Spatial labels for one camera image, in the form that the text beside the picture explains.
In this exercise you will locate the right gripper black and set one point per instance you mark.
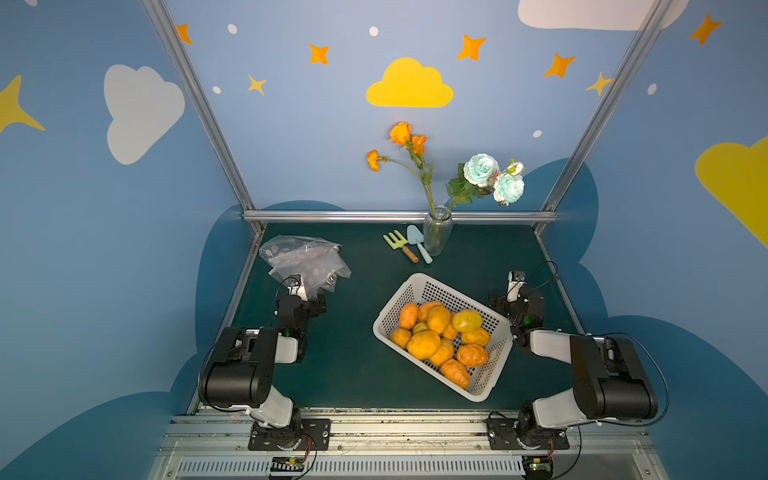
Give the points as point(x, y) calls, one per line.
point(501, 302)

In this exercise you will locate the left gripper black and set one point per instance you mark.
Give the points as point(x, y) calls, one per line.
point(310, 303)

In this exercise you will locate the clear zipper bag pink zipper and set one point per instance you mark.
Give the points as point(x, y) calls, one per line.
point(318, 274)

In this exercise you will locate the yellow green potato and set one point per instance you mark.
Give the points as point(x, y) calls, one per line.
point(467, 321)

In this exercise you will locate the large orange potato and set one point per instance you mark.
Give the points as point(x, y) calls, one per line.
point(424, 344)

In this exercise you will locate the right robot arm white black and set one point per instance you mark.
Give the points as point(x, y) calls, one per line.
point(609, 381)

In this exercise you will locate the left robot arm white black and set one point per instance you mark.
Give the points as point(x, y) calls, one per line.
point(238, 377)

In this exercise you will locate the spare clear zipper bag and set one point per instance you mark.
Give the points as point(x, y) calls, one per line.
point(289, 250)

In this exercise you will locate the wrinkled orange potato right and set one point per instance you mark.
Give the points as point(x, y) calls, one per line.
point(472, 355)

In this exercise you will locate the wrinkled orange potato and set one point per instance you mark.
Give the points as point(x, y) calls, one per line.
point(456, 372)
point(472, 355)

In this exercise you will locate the wrinkled orange potato bottom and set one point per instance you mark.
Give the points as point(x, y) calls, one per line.
point(456, 372)

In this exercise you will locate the white perforated plastic basket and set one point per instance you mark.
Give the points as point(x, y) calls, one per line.
point(427, 293)

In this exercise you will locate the orange potato left edge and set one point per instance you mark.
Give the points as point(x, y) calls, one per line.
point(401, 337)

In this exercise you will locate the orange potato basket top left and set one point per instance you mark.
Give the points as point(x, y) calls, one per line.
point(408, 316)

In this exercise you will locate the ribbed glass vase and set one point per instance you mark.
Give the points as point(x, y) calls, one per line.
point(437, 227)

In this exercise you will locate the green toy garden fork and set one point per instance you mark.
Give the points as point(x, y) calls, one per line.
point(397, 241)

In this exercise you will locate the light blue toy trowel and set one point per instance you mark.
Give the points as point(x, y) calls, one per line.
point(416, 237)

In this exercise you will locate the mint artificial rose stem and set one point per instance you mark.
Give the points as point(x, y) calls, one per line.
point(482, 176)

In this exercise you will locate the left controller board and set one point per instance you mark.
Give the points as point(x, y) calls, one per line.
point(290, 466)

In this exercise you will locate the controller board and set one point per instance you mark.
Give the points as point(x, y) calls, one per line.
point(290, 466)
point(537, 468)

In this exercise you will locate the right controller board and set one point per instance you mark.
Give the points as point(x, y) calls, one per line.
point(537, 468)

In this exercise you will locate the orange artificial flower stem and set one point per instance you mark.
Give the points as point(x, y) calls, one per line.
point(413, 147)

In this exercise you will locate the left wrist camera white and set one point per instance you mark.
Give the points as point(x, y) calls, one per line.
point(295, 286)

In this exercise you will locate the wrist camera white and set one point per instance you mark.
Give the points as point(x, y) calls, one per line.
point(295, 286)
point(516, 281)

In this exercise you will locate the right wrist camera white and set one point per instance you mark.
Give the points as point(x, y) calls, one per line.
point(516, 281)

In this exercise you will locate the aluminium back frame rail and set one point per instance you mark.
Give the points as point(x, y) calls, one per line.
point(400, 217)

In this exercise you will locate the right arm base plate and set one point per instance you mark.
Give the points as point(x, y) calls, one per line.
point(509, 434)

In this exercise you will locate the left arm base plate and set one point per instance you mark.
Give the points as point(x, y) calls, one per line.
point(295, 437)

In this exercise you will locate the front aluminium rail bed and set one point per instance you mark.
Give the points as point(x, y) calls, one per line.
point(398, 444)

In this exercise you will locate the left aluminium frame post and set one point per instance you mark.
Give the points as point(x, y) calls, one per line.
point(162, 20)

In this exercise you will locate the aluminium frame post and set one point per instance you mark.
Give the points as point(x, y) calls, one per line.
point(640, 46)
point(162, 20)

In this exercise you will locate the right aluminium frame post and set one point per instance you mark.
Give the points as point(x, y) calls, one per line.
point(640, 46)

